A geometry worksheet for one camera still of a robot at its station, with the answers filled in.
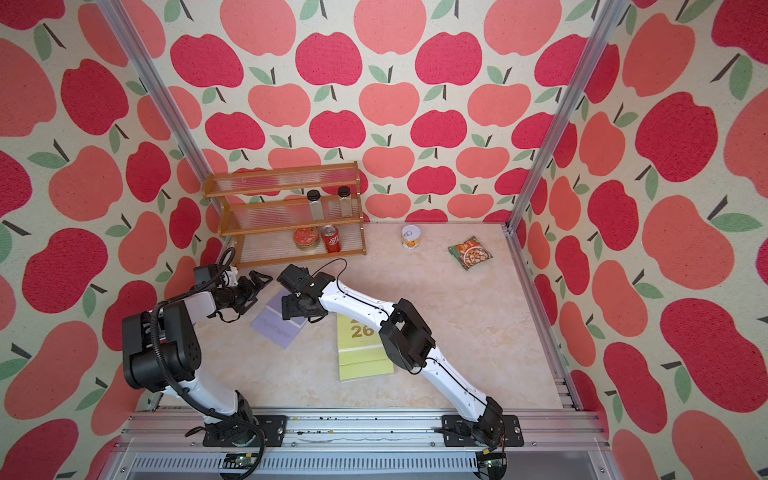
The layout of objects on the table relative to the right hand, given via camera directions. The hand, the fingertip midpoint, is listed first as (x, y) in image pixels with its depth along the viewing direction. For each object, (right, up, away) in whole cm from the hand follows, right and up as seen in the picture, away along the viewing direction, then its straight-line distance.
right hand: (296, 315), depth 90 cm
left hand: (-12, +7, +5) cm, 15 cm away
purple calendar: (-9, -3, +3) cm, 10 cm away
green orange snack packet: (+59, +19, +18) cm, 65 cm away
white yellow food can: (+37, +25, +21) cm, 50 cm away
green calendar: (+20, -9, -6) cm, 23 cm away
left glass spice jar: (+5, +35, +6) cm, 36 cm away
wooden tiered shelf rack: (-12, +35, +31) cm, 48 cm away
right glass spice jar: (+14, +39, +8) cm, 42 cm away
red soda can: (+8, +24, +14) cm, 29 cm away
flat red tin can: (-3, +25, +21) cm, 33 cm away
